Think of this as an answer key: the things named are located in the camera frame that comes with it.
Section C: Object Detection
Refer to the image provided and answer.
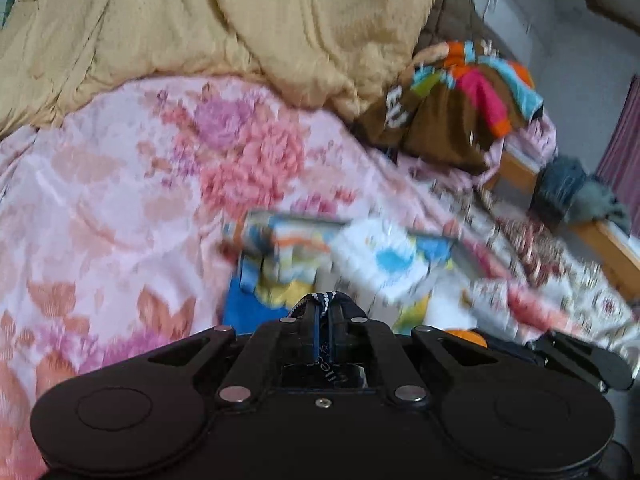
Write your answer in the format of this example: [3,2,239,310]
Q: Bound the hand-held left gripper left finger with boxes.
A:
[147,295,322,408]

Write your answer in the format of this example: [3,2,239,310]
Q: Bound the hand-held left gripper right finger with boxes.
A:
[322,292,503,408]

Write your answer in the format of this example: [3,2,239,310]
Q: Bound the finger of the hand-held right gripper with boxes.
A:
[530,332,636,393]
[484,331,538,357]

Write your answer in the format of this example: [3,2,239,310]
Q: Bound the grey tray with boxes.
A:
[222,210,471,338]

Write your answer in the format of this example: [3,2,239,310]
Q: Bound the dark cloth with dotted cord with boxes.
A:
[289,290,358,386]

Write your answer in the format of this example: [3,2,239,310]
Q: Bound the striped sock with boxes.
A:
[222,220,333,306]

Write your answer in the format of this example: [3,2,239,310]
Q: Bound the orange white box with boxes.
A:
[445,327,488,348]

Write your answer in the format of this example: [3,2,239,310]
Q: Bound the blue jeans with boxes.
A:
[532,155,633,236]

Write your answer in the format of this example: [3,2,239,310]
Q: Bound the purple curtain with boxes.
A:
[595,75,640,211]

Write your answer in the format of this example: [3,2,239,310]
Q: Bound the pink floral bedsheet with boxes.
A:
[0,75,481,476]

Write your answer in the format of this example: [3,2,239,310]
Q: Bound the brown colourful striped sweater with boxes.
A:
[352,40,546,176]

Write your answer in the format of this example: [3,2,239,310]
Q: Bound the yellow quilt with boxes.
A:
[0,0,441,131]

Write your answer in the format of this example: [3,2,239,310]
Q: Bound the brown quilted jacket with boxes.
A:
[415,0,506,61]

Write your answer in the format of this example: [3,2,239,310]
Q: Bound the wooden bed frame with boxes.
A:
[487,150,640,301]

